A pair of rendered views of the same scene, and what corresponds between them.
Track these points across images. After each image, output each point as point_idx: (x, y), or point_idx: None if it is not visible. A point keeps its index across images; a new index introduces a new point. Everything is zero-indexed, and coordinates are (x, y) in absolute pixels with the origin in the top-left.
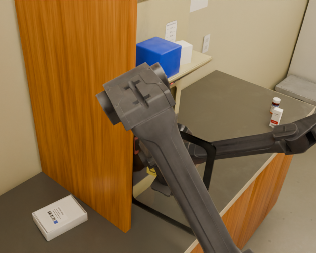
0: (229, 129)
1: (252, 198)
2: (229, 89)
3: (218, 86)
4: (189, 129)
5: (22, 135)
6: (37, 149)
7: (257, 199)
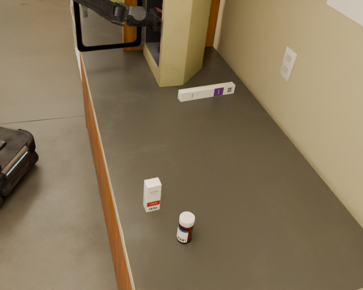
0: (182, 156)
1: (114, 210)
2: (298, 236)
3: (316, 227)
4: (129, 8)
5: (219, 6)
6: (220, 28)
7: (119, 247)
